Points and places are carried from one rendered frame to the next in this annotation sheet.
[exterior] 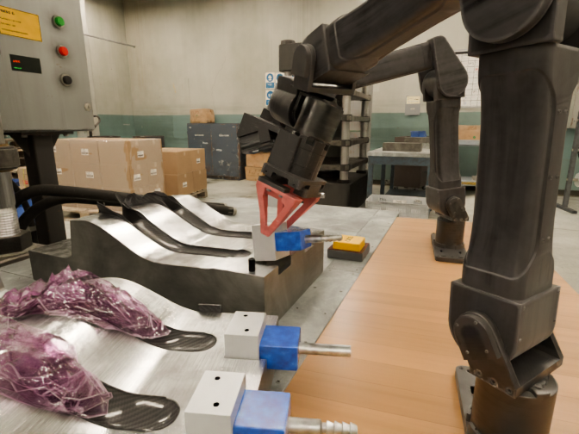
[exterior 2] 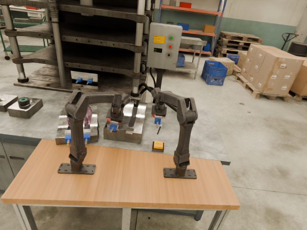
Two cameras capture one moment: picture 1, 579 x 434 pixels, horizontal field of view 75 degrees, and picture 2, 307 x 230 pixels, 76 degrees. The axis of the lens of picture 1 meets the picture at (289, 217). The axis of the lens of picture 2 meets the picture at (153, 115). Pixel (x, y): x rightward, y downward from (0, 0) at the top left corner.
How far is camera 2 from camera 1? 1.28 m
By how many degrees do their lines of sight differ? 63
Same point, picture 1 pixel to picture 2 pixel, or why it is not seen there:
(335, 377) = (92, 149)
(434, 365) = (97, 163)
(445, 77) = (178, 114)
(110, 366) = not seen: hidden behind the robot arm
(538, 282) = (73, 148)
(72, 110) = (168, 63)
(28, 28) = (161, 40)
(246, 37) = not seen: outside the picture
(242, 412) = (67, 135)
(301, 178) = (108, 116)
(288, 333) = (87, 136)
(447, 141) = (180, 137)
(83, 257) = not seen: hidden behind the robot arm
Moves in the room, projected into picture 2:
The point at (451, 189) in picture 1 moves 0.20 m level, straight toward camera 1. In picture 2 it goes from (177, 153) to (141, 148)
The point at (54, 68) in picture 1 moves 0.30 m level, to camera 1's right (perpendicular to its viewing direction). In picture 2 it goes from (166, 51) to (180, 60)
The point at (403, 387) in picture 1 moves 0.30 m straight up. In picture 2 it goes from (90, 158) to (87, 117)
